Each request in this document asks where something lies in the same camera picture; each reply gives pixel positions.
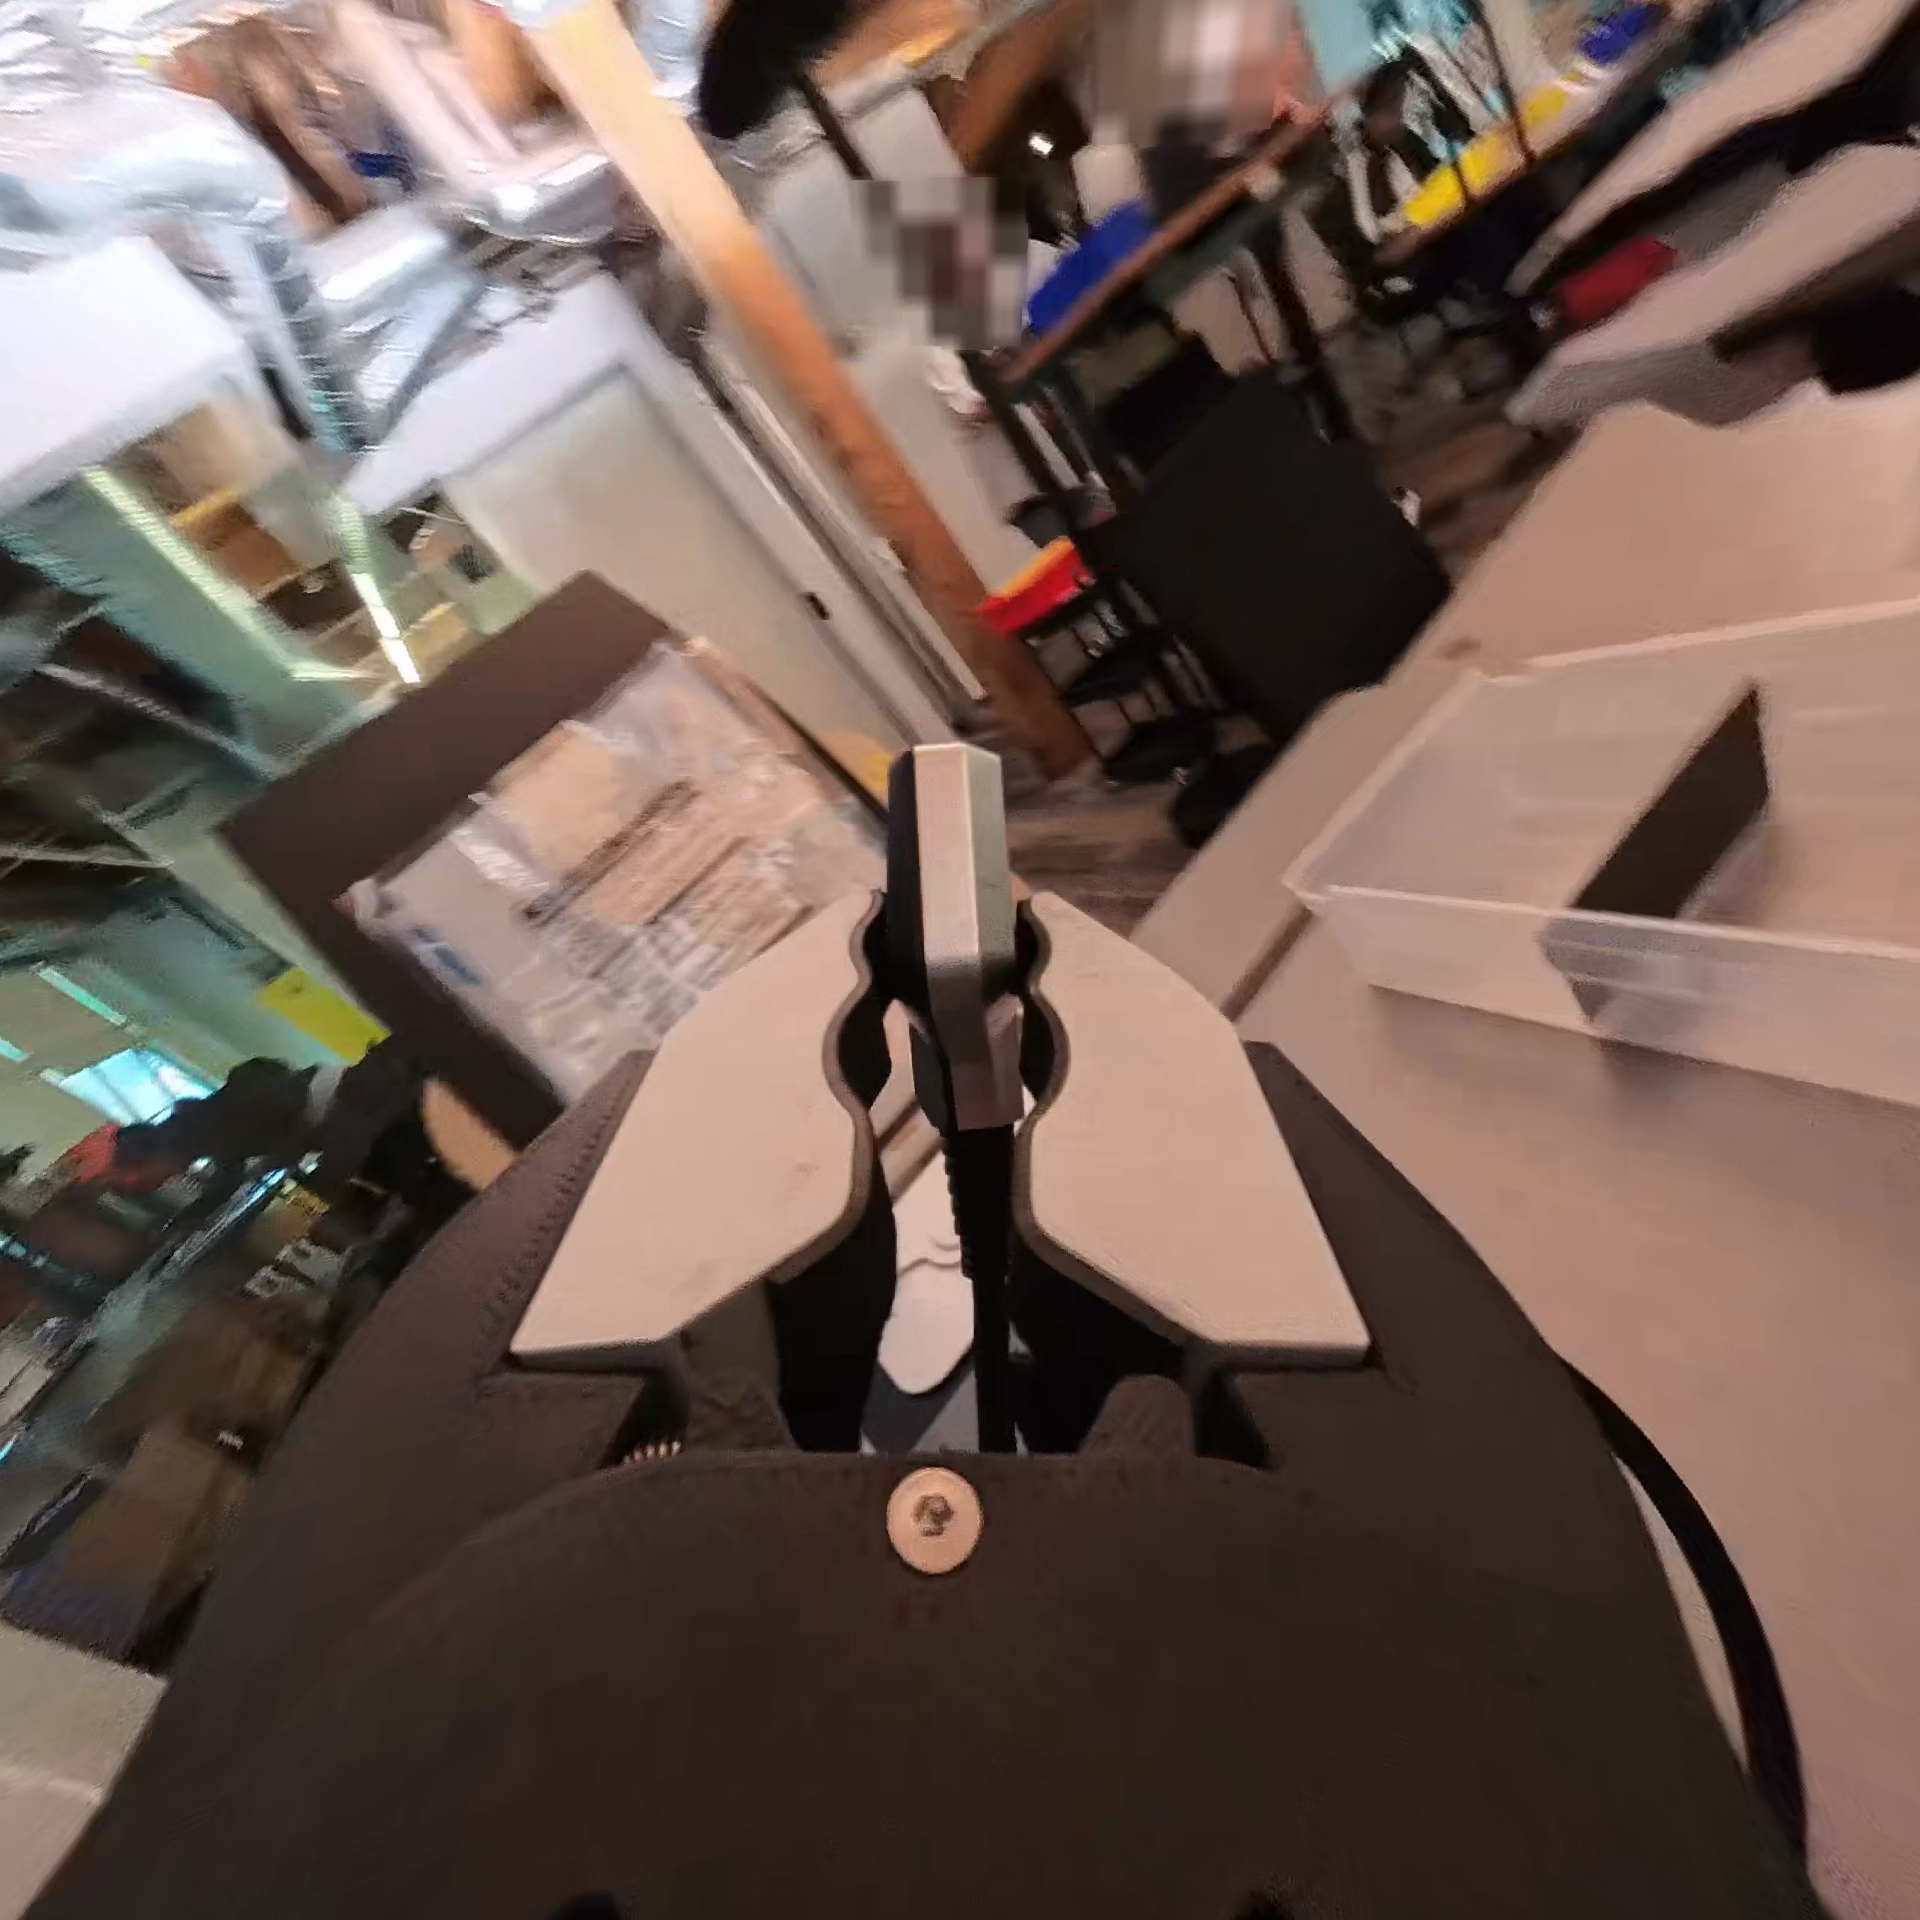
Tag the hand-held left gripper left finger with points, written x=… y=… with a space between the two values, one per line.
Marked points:
x=692 y=1200

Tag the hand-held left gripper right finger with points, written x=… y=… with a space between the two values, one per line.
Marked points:
x=1185 y=1200

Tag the clear plastic bin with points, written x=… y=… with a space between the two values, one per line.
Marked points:
x=1425 y=901

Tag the instruction sheet in plastic sleeve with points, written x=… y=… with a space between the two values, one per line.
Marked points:
x=630 y=839

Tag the sign stand with white base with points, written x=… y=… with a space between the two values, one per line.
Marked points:
x=375 y=780

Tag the black bin divider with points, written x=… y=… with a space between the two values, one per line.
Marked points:
x=1665 y=856

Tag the red plastic tray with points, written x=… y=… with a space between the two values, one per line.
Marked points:
x=1036 y=592

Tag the black office chair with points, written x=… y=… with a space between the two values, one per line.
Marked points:
x=1276 y=556

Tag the frosted glass door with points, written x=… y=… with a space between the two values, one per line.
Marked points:
x=676 y=523

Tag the tall black desk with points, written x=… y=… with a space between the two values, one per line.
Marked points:
x=1172 y=283

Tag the blue plastic bin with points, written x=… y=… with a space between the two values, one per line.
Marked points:
x=1089 y=271

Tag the red storage bin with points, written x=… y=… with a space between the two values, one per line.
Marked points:
x=1612 y=282

